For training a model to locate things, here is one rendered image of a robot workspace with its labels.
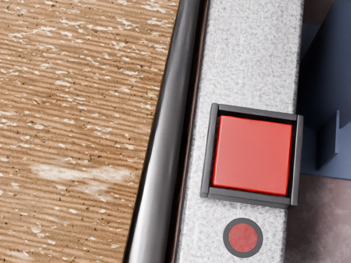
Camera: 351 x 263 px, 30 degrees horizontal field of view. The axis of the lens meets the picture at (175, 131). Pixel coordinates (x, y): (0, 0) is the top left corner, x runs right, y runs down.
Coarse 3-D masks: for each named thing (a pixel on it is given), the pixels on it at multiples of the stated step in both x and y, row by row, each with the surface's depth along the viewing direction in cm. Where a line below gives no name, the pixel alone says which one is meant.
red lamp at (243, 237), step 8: (240, 224) 52; (232, 232) 51; (240, 232) 51; (248, 232) 51; (232, 240) 51; (240, 240) 51; (248, 240) 51; (256, 240) 51; (240, 248) 51; (248, 248) 51
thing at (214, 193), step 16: (224, 112) 53; (240, 112) 53; (256, 112) 53; (272, 112) 53; (208, 128) 52; (208, 144) 52; (208, 160) 51; (208, 176) 51; (208, 192) 51; (224, 192) 51; (240, 192) 51; (288, 192) 52; (288, 208) 52
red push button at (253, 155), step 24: (240, 120) 53; (216, 144) 52; (240, 144) 52; (264, 144) 52; (288, 144) 52; (216, 168) 52; (240, 168) 52; (264, 168) 52; (288, 168) 52; (264, 192) 51
